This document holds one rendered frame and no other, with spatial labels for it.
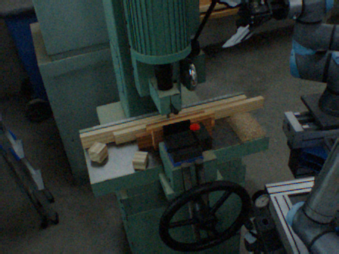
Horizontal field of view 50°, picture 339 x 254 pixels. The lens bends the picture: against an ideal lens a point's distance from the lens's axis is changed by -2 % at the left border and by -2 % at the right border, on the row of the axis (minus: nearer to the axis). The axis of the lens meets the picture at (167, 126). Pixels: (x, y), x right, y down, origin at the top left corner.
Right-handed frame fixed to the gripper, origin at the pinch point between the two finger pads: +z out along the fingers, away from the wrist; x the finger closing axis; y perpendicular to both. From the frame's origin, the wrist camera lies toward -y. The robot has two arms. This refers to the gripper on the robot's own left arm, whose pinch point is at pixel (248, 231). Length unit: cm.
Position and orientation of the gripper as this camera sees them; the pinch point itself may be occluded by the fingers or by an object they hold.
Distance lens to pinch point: 115.3
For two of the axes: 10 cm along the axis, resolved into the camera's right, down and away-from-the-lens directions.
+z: -2.2, -0.8, 9.7
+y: 2.2, 9.7, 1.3
